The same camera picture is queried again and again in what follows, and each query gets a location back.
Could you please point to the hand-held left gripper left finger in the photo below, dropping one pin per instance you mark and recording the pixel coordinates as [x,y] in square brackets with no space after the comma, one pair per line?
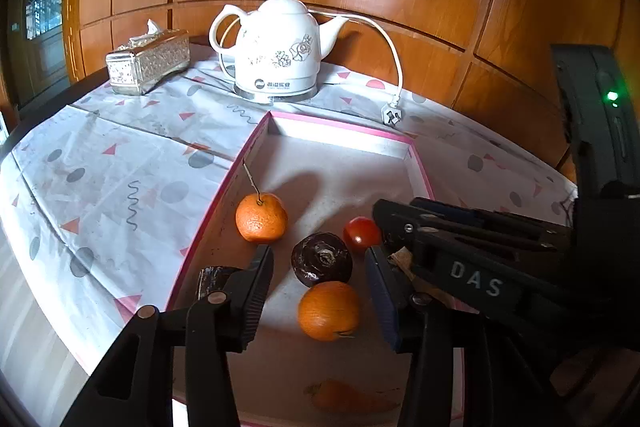
[257,292]

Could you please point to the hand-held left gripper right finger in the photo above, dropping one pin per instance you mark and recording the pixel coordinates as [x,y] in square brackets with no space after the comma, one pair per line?
[382,302]

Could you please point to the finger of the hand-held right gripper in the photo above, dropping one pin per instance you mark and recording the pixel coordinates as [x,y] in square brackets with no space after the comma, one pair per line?
[450,209]
[400,224]

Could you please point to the tan food piece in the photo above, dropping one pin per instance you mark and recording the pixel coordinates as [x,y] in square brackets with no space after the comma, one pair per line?
[402,259]

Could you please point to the red tomato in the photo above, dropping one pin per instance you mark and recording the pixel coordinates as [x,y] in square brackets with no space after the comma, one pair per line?
[361,234]

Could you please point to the orange with long stem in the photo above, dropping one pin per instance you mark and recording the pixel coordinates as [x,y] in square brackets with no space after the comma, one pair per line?
[261,219]

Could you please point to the dark brown round fruit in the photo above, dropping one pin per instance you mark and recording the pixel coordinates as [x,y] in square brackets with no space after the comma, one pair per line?
[321,257]

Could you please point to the pink-edged cardboard box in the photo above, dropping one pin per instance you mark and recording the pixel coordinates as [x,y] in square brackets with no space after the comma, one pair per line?
[330,157]

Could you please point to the orange carrot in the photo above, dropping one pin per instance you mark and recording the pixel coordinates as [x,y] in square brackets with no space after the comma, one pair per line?
[350,399]

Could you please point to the dark cut vegetable piece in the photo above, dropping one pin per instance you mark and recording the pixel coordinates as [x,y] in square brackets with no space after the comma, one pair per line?
[212,282]

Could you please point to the white patterned tablecloth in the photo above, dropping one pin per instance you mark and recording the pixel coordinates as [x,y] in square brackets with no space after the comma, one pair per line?
[115,167]

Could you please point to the white floral electric kettle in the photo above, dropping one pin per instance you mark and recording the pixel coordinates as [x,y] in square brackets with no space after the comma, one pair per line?
[280,52]

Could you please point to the silver tissue box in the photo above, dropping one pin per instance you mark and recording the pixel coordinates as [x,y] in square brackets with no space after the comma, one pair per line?
[145,62]

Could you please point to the white tissue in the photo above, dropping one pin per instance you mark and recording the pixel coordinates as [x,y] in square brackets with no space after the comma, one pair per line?
[152,28]

